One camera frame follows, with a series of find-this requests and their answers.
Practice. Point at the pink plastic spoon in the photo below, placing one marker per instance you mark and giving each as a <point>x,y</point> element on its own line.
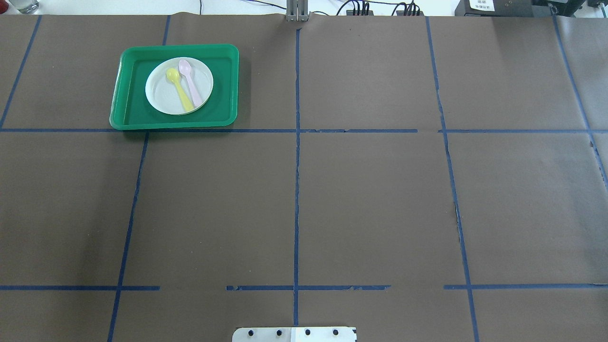
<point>186,70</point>

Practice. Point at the white round plate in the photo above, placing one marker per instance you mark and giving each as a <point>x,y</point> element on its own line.
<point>162,94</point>

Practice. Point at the yellow plastic spoon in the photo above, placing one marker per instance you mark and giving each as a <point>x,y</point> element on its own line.
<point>174,76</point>

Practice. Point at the far black orange connector block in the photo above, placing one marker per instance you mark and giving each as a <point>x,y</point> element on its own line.
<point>359,8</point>

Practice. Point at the black orange connector block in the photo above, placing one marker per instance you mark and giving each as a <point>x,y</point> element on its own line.
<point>359,8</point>
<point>410,9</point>

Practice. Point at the white central pillar with base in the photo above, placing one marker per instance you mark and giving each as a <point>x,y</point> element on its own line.
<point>295,334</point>

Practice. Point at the green plastic tray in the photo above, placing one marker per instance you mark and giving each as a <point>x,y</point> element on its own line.
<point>131,110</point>

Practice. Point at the near black orange connector block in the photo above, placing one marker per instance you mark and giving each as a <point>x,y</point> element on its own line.
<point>410,9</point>

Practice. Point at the black desktop box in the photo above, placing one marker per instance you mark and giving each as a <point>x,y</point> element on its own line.
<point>500,8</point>

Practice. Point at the clear water bottle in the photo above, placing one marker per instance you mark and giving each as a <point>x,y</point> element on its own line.
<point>25,6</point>

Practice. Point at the aluminium frame post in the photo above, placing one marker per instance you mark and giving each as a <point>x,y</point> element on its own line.
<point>297,10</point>

